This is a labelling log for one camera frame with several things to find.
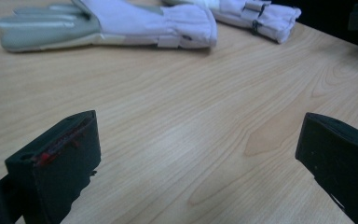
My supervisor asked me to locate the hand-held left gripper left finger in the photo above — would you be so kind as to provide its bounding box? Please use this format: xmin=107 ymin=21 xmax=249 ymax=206
xmin=5 ymin=109 xmax=102 ymax=224

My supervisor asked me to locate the white and grey work glove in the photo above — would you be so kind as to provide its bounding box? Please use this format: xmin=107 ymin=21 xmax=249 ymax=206
xmin=0 ymin=0 xmax=218 ymax=53
xmin=161 ymin=0 xmax=302 ymax=45

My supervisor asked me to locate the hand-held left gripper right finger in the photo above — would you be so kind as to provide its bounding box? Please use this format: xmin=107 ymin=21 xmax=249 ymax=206
xmin=295 ymin=112 xmax=358 ymax=224

